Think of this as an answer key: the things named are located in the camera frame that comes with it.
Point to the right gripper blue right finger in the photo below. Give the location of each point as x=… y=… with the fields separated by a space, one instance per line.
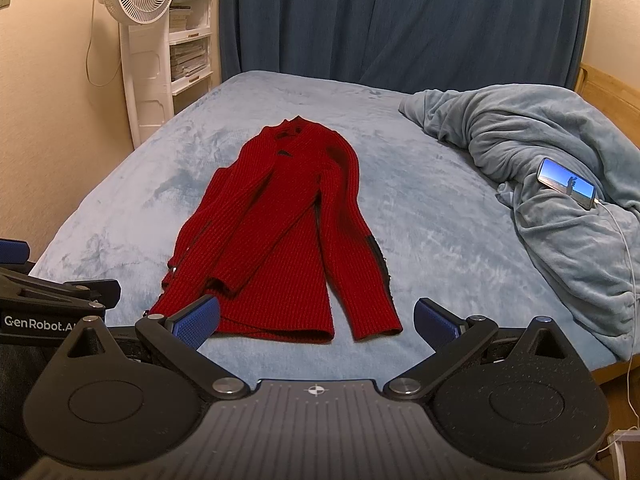
x=455 y=343

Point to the light blue bed sheet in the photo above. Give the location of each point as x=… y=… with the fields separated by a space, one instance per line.
x=441 y=229

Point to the white bookshelf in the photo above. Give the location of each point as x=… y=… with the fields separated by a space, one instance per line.
x=194 y=54

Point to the wooden headboard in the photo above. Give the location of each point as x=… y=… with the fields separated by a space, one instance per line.
x=619 y=102

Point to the grey blue duvet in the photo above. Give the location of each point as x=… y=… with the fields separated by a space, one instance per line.
x=589 y=257

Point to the dark blue curtain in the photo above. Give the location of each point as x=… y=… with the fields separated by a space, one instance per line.
x=407 y=45

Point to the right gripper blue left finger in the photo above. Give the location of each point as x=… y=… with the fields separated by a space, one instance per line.
x=173 y=340

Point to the smartphone with lit screen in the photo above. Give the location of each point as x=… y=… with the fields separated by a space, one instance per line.
x=555 y=176

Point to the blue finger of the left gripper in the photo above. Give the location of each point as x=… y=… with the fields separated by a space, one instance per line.
x=14 y=251

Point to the red knit sweater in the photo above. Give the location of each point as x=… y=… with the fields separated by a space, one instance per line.
x=277 y=236

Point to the white standing fan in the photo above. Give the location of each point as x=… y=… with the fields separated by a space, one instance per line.
x=144 y=57

